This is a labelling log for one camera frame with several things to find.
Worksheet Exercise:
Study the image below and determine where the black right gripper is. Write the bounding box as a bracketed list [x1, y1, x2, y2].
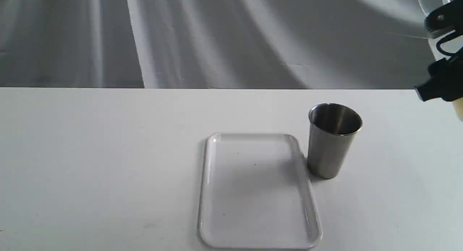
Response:
[415, 55, 463, 102]

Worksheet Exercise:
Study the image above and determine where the translucent squeeze bottle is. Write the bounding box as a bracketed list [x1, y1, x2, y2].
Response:
[418, 0, 462, 120]

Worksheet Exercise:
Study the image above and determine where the stainless steel cup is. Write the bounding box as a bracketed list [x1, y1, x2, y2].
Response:
[306, 103, 363, 179]

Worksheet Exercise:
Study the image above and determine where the white plastic tray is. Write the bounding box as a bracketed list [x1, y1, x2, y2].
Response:
[198, 133, 323, 251]

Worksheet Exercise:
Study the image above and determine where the grey fabric backdrop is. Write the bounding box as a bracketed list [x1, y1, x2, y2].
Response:
[0, 0, 447, 89]

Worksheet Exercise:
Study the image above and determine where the black cable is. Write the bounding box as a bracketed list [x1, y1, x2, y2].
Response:
[436, 29, 463, 57]

